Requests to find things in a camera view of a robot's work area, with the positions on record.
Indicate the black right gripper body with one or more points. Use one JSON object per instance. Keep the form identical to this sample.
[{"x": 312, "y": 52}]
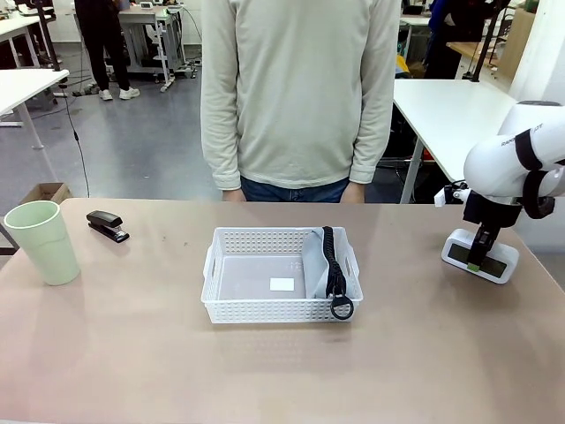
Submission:
[{"x": 490, "y": 212}]

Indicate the white digital clock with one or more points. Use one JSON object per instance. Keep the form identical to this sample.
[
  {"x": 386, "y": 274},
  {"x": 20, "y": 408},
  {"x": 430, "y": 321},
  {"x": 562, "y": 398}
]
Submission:
[{"x": 454, "y": 254}]

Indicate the black stapler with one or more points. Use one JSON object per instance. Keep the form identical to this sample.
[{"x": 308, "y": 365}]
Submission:
[{"x": 106, "y": 223}]

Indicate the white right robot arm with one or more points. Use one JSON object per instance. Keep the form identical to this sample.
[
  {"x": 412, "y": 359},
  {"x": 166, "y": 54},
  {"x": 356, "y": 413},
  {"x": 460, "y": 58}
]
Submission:
[{"x": 499, "y": 163}]

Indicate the person left forearm beige sleeve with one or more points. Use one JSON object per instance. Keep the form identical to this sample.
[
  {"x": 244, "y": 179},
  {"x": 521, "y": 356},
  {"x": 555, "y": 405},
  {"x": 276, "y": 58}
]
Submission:
[{"x": 371, "y": 141}]

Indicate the person right forearm beige sleeve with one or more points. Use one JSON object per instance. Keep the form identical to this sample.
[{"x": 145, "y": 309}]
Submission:
[{"x": 220, "y": 146}]

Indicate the white perforated plastic basket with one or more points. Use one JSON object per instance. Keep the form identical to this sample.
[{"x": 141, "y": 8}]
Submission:
[{"x": 247, "y": 309}]

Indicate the person left hand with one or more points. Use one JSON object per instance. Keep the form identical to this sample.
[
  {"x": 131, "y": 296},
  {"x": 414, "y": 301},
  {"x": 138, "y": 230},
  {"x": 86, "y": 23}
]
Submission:
[{"x": 354, "y": 194}]

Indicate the person right hand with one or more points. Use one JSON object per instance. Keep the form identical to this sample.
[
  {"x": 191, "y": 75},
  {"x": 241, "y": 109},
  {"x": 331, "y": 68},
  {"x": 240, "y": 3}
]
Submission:
[{"x": 232, "y": 195}]

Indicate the large white table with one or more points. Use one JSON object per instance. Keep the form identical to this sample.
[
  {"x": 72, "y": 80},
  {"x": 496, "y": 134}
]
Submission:
[{"x": 446, "y": 115}]

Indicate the wooden background table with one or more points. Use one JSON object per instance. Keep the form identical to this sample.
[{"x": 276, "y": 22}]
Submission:
[{"x": 472, "y": 50}]

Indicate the black slanted pole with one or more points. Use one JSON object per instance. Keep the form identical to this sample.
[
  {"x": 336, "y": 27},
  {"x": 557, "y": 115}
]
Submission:
[{"x": 485, "y": 44}]

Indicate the grey fabric pouch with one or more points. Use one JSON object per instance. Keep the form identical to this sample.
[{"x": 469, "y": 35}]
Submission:
[{"x": 314, "y": 265}]

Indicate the tall cardboard box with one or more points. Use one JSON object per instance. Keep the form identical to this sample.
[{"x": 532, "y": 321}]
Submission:
[{"x": 516, "y": 40}]

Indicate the background person in blue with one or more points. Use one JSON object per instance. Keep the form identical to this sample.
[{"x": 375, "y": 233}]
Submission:
[{"x": 450, "y": 40}]

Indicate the blue jeans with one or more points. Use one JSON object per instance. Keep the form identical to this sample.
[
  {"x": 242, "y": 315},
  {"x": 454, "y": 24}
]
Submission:
[{"x": 287, "y": 192}]

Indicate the white label sticker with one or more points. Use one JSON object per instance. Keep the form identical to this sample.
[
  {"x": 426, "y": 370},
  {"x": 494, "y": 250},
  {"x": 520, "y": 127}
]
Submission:
[{"x": 282, "y": 285}]

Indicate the person torso beige sweater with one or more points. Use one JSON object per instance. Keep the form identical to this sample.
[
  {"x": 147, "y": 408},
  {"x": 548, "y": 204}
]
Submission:
[{"x": 296, "y": 88}]

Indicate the grey background workbench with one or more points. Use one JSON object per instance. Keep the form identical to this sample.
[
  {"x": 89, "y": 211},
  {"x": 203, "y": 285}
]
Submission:
[{"x": 145, "y": 26}]

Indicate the background person in black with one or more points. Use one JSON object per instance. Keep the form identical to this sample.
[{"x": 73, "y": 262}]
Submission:
[{"x": 103, "y": 40}]

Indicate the pale green plastic cup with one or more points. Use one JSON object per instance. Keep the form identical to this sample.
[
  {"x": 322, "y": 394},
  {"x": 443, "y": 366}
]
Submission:
[{"x": 44, "y": 247}]

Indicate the brown cardboard box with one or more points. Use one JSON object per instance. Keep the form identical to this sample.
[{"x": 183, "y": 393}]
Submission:
[{"x": 44, "y": 192}]

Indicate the small white side table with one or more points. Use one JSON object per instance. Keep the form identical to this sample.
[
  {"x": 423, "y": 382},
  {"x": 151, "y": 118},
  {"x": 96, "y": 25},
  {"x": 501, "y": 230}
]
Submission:
[{"x": 22, "y": 86}]

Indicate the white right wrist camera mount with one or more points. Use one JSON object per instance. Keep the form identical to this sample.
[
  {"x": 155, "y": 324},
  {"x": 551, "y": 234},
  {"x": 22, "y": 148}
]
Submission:
[{"x": 446, "y": 196}]

